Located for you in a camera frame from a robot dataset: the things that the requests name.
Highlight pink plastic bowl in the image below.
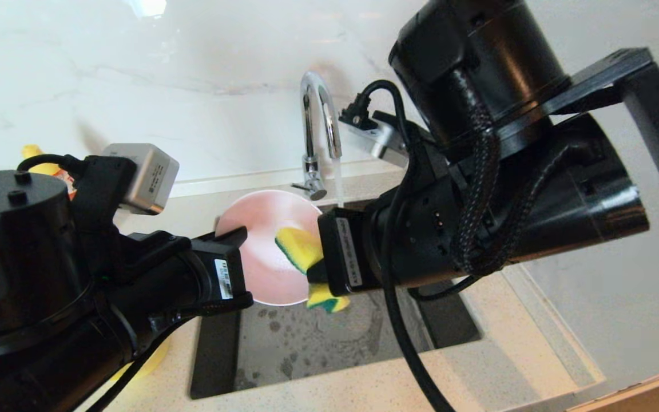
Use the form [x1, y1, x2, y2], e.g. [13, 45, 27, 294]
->
[215, 190, 324, 307]

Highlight yellow green sponge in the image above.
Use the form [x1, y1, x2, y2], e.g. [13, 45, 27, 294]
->
[274, 227, 350, 314]

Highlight chrome gooseneck faucet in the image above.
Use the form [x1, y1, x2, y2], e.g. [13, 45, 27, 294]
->
[292, 70, 343, 201]

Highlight orange dish soap bottle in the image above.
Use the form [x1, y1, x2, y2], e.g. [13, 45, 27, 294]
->
[21, 144, 77, 200]

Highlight stainless steel sink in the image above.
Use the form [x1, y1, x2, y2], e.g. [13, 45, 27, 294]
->
[189, 197, 482, 399]

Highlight yellow plastic bowl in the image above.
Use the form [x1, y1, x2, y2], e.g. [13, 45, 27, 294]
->
[109, 338, 170, 383]

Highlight brown wooden panel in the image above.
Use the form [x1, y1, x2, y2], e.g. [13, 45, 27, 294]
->
[564, 360, 659, 412]

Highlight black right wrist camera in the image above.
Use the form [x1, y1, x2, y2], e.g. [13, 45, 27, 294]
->
[338, 80, 424, 168]

